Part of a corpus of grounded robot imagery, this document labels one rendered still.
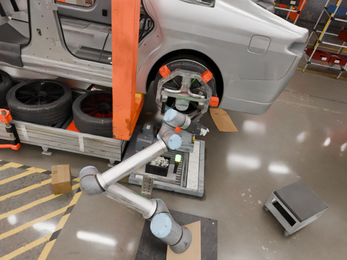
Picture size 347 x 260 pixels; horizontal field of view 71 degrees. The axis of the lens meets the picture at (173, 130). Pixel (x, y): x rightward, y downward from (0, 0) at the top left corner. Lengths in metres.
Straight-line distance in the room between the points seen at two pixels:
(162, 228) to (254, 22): 1.78
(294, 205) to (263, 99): 1.06
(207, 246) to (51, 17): 2.40
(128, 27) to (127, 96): 0.56
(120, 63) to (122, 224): 1.42
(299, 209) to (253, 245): 0.54
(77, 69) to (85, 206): 1.37
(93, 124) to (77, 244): 1.12
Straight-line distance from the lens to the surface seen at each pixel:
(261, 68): 2.47
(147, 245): 2.02
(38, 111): 2.88
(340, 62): 6.84
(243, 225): 2.67
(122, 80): 1.99
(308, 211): 2.65
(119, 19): 1.83
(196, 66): 2.40
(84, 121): 2.66
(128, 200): 1.74
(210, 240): 2.12
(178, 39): 2.33
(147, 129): 2.65
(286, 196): 2.64
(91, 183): 1.49
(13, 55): 3.06
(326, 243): 3.02
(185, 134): 2.98
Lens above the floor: 2.13
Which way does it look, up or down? 39 degrees down
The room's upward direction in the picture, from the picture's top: 11 degrees clockwise
